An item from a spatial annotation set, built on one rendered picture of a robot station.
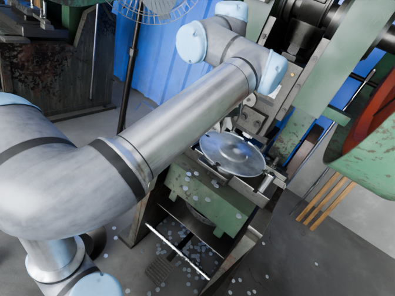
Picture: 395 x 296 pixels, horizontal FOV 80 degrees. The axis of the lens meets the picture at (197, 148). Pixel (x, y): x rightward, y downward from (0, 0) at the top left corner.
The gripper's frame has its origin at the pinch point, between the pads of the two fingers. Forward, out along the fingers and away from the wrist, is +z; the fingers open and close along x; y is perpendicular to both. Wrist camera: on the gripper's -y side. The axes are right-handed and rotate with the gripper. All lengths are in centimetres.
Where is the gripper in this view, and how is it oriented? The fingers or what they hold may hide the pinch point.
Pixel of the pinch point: (220, 128)
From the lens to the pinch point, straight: 76.8
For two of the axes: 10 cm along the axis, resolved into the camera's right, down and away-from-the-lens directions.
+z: 0.0, 7.7, 6.4
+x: 9.8, -1.4, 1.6
